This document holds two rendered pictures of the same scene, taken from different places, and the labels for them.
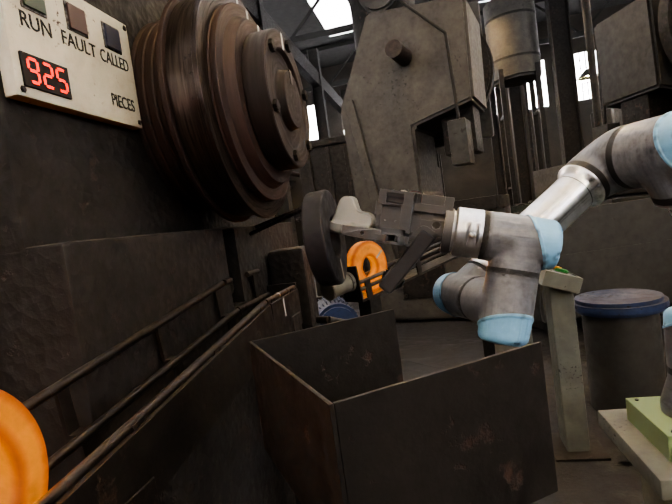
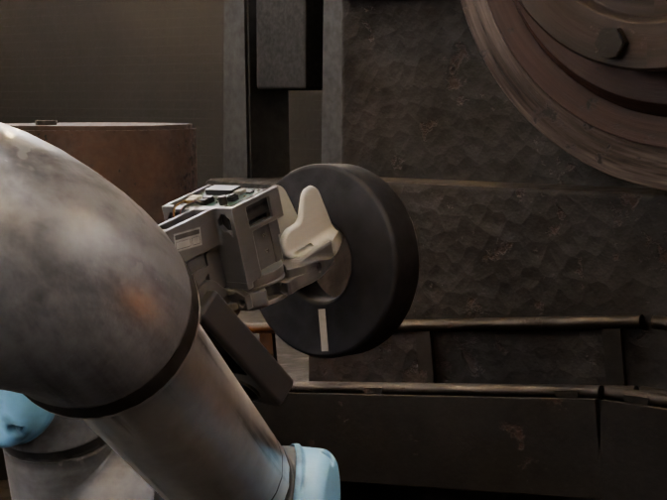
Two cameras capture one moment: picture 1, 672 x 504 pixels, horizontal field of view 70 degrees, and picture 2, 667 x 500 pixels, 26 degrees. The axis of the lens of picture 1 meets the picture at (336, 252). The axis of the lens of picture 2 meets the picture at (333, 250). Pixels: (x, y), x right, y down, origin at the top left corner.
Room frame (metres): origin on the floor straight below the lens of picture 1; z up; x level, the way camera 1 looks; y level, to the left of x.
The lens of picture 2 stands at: (1.29, -1.01, 0.96)
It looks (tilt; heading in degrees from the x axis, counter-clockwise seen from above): 6 degrees down; 116
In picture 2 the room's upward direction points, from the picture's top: straight up
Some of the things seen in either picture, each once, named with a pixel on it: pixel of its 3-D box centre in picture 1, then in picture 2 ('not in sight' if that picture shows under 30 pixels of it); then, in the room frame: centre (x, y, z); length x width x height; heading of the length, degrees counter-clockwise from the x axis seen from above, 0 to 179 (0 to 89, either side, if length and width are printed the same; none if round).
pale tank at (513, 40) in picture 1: (521, 121); not in sight; (9.18, -3.81, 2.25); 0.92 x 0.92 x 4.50
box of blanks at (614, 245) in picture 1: (583, 258); not in sight; (3.16, -1.62, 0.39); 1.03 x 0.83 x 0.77; 93
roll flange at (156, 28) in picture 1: (203, 117); not in sight; (1.06, 0.24, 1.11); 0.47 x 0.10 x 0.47; 168
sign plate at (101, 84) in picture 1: (76, 55); not in sight; (0.74, 0.34, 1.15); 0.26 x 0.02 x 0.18; 168
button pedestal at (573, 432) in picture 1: (565, 356); not in sight; (1.55, -0.70, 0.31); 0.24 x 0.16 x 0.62; 168
